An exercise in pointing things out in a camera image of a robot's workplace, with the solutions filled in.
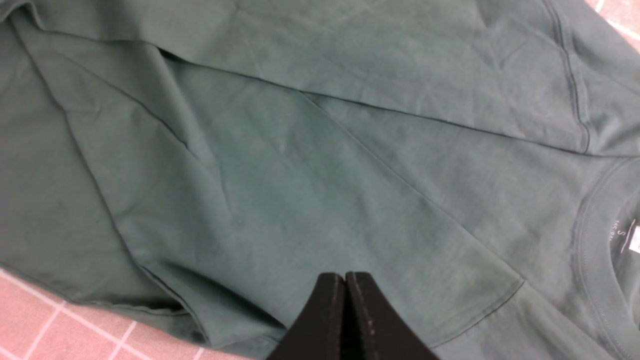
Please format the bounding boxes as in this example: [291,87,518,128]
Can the green long sleeve shirt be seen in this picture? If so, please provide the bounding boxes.
[0,0,640,360]

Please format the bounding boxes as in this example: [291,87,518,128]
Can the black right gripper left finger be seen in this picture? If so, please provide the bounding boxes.
[268,273,346,360]

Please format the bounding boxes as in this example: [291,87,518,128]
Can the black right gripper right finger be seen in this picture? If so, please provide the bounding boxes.
[345,272,438,360]

